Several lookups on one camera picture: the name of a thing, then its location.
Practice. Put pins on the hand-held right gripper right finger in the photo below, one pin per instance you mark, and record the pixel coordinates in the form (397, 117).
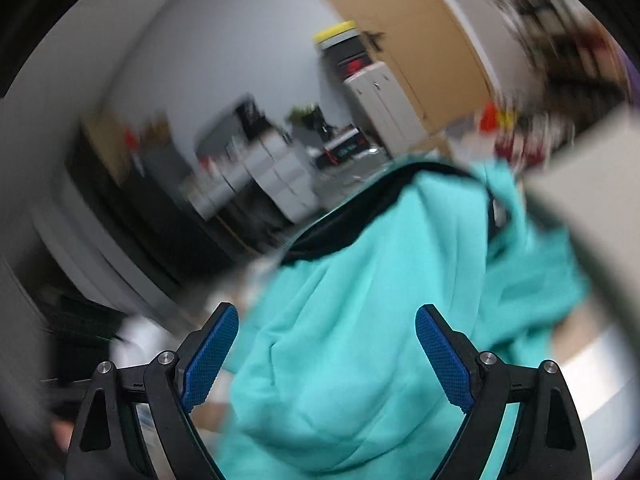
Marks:
(445, 360)

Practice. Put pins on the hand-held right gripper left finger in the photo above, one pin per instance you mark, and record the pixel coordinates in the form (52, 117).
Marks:
(210, 355)

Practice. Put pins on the teal and black jacket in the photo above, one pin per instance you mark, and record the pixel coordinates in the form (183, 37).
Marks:
(360, 320)

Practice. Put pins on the dark wardrobe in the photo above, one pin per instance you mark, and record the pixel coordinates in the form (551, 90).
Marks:
(125, 200)

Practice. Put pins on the white dresser with drawers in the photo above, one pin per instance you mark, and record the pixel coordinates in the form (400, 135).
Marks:
(280, 180)

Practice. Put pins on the light grey furniture block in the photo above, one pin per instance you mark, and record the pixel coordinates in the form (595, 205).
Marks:
(590, 200)

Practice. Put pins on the arched mirror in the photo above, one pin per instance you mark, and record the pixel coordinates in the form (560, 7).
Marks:
(220, 135)

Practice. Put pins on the black and red box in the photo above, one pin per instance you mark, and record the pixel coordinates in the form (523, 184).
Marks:
(342, 147)

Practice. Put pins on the black box stack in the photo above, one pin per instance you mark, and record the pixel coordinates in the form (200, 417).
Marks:
(252, 115)

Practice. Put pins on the red bag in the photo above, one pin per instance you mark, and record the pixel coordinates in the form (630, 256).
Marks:
(489, 116)

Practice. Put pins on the wrapped flower bouquet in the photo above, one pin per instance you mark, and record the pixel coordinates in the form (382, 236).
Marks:
(307, 117)

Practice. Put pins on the white upright suitcase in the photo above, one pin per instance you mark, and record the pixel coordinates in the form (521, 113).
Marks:
(385, 100)

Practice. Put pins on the black shoe boxes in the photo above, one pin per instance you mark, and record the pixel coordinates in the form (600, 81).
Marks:
(347, 60)

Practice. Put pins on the wooden door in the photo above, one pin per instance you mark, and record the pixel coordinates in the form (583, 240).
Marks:
(425, 25)

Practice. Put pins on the yellow shoe box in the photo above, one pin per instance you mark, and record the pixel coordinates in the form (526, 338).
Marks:
(336, 32)

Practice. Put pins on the shoe rack with shoes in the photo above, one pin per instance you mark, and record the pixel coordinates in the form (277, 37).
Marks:
(560, 25)

